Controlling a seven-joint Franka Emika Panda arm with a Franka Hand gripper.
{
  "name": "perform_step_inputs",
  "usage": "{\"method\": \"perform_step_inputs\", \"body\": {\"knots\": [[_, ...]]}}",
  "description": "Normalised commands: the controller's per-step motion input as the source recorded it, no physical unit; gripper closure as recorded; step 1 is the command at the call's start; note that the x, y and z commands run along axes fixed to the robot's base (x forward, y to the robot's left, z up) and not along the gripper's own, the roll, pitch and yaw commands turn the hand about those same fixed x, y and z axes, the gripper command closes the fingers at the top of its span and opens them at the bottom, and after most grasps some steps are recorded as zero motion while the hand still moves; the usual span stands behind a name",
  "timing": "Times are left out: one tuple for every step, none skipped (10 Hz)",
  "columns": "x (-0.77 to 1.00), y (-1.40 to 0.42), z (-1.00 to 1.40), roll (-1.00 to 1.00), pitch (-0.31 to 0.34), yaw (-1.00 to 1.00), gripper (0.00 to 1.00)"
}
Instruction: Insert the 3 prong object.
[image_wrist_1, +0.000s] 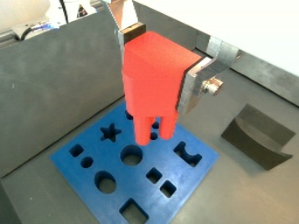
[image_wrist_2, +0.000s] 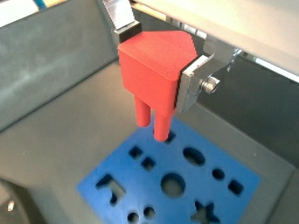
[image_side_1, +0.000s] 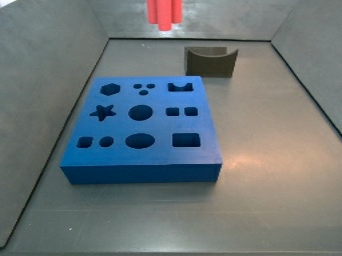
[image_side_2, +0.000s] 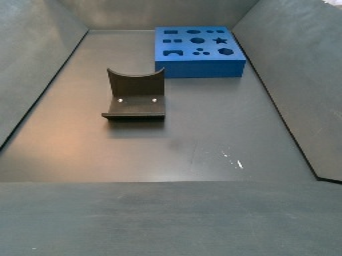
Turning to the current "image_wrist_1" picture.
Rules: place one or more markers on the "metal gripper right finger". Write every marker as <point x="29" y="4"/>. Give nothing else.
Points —
<point x="200" y="78"/>

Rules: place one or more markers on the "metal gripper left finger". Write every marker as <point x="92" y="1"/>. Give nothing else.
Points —
<point x="128" y="28"/>

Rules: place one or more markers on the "red three-prong block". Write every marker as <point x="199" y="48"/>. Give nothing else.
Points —
<point x="155" y="63"/>

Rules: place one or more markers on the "grey back side panel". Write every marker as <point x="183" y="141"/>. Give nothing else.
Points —
<point x="254" y="32"/>

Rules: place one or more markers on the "grey panel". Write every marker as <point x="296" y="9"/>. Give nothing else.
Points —
<point x="59" y="78"/>
<point x="254" y="32"/>

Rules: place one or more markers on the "black curved block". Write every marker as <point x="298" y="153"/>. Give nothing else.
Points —
<point x="259" y="137"/>

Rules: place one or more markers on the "grey left side panel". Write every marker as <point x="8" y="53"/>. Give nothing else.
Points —
<point x="59" y="78"/>

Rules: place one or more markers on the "blue shape-sorting board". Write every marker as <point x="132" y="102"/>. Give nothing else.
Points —
<point x="132" y="184"/>

